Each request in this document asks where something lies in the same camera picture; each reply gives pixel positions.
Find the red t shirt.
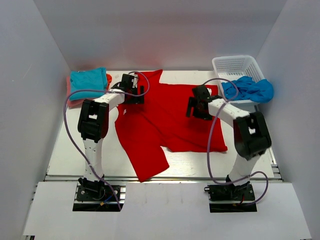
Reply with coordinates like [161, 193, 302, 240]
[115, 69, 228, 182]

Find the white plastic basket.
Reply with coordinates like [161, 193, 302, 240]
[212, 55, 273, 108]

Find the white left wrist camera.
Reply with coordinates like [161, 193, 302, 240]
[129, 71, 139, 88]

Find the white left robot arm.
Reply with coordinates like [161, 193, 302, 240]
[77, 72, 145, 200]

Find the folded pink t shirt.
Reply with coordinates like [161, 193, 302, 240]
[66, 76, 84, 108]

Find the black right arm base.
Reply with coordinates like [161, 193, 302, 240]
[203, 182, 257, 213]

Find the folded teal t shirt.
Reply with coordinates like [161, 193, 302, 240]
[69, 67, 108, 101]

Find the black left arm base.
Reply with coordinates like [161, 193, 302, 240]
[72, 177, 125, 212]

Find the crumpled blue t shirt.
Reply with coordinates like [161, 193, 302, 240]
[221, 76, 274, 103]

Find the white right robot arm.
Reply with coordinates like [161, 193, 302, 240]
[186, 84, 272, 200]

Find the folded orange t shirt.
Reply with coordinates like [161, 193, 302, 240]
[106, 73, 113, 90]

